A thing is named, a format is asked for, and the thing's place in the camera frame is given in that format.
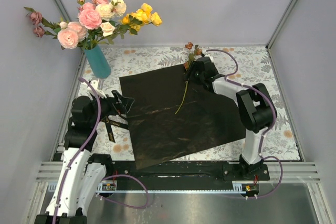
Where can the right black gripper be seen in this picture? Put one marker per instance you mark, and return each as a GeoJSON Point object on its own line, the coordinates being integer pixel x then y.
{"type": "Point", "coordinates": [193, 67]}

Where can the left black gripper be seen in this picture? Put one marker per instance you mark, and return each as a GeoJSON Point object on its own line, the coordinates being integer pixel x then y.
{"type": "Point", "coordinates": [123, 104]}

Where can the floral tablecloth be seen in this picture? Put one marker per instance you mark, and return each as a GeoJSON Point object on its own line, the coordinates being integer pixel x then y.
{"type": "Point", "coordinates": [254, 66]}

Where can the rust rose stem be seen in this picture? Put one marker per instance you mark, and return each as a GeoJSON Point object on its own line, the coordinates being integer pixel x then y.
{"type": "Point", "coordinates": [194, 51]}

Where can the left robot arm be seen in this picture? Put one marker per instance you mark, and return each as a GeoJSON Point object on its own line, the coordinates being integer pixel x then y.
{"type": "Point", "coordinates": [82, 170]}

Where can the yellow rose stem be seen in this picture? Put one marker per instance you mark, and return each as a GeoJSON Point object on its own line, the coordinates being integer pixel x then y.
{"type": "Point", "coordinates": [133, 22]}

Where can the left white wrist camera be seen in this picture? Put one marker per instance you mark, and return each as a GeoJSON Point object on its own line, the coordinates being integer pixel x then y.
{"type": "Point", "coordinates": [94, 86]}

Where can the black wrapping paper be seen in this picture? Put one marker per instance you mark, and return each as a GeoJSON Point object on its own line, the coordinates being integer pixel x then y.
{"type": "Point", "coordinates": [170, 119]}

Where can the teal cylindrical vase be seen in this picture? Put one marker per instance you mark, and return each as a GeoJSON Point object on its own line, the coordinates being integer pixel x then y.
{"type": "Point", "coordinates": [98, 62]}

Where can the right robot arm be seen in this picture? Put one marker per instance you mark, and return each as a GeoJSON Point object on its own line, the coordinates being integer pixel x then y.
{"type": "Point", "coordinates": [256, 111]}

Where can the cream rose stem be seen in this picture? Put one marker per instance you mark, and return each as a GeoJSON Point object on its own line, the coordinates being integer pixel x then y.
{"type": "Point", "coordinates": [112, 9]}

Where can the small cream bud stem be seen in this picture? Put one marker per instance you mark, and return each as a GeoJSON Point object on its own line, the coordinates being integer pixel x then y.
{"type": "Point", "coordinates": [107, 29]}

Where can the mauve rose stem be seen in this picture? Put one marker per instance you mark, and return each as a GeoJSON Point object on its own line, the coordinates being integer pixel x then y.
{"type": "Point", "coordinates": [42, 27]}

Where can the black printed ribbon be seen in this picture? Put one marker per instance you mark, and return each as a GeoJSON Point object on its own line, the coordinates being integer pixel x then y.
{"type": "Point", "coordinates": [109, 123]}

